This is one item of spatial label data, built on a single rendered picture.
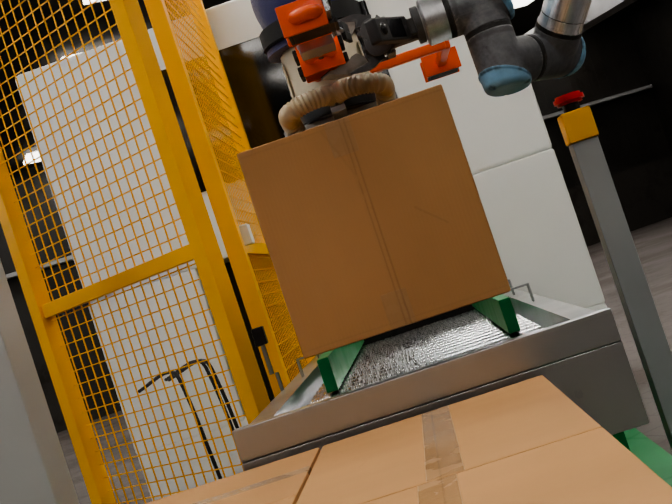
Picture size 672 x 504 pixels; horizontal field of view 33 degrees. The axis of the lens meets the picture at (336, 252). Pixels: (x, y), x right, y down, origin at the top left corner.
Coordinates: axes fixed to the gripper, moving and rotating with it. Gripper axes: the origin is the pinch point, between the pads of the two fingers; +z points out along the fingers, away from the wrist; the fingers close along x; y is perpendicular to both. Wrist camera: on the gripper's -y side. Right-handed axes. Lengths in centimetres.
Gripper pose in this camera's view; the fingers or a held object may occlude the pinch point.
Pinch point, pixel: (320, 56)
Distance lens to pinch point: 216.8
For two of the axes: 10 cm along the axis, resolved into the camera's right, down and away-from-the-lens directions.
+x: -3.2, -9.5, 0.3
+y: 0.7, 0.1, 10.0
